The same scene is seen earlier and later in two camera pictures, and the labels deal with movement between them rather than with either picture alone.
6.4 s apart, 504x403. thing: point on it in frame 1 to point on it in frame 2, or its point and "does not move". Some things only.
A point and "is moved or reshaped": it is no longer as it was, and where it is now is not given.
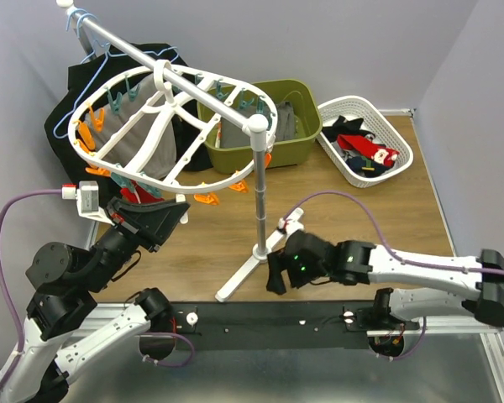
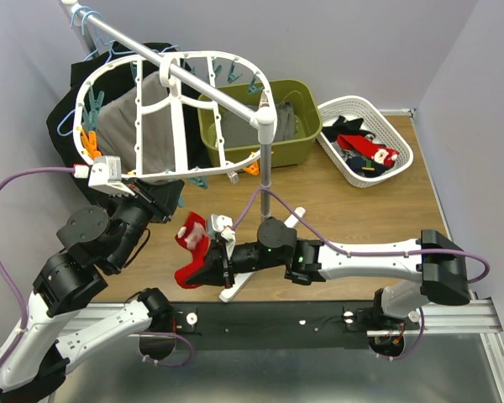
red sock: (377, 151) does not move
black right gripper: (276, 261) to (217, 267)
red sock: (131, 197) is moved or reshaped
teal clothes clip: (245, 103) to (232, 75)
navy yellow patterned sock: (365, 166) does not move
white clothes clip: (181, 197) to (233, 177)
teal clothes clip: (115, 105) to (90, 117)
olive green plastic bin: (291, 112) does not move
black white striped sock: (343, 127) does not move
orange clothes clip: (242, 185) to (254, 169)
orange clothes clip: (209, 198) to (90, 142)
